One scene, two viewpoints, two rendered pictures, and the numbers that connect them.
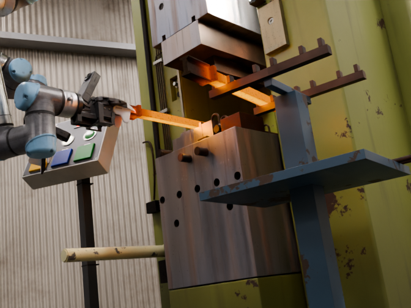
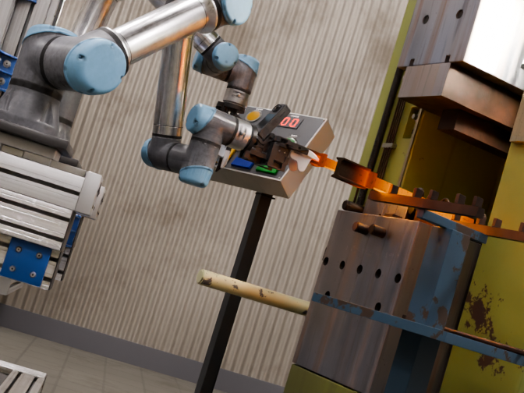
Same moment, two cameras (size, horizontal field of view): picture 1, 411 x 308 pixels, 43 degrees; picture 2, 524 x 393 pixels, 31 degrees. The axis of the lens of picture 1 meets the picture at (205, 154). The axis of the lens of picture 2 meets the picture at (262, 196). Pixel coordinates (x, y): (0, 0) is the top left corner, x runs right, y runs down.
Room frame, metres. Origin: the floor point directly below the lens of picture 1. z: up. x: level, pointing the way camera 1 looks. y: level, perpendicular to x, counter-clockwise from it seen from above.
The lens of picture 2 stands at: (-0.85, -0.52, 0.66)
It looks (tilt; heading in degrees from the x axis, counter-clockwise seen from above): 5 degrees up; 20
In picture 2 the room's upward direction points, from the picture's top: 17 degrees clockwise
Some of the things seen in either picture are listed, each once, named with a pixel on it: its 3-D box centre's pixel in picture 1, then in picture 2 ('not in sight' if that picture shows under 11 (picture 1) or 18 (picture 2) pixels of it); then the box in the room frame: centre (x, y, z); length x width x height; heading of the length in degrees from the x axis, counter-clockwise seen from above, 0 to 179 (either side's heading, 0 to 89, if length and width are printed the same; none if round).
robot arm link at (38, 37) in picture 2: not in sight; (48, 58); (0.93, 0.68, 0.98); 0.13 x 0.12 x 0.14; 68
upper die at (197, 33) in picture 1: (219, 56); (479, 106); (1.86, -0.10, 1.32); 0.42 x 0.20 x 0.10; 137
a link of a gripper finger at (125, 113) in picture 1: (125, 113); (303, 161); (1.45, 0.22, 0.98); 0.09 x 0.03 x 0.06; 134
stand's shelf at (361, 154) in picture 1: (305, 183); (423, 330); (1.21, -0.22, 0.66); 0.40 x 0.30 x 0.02; 55
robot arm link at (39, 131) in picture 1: (35, 136); (194, 161); (1.28, 0.43, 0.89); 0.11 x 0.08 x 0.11; 68
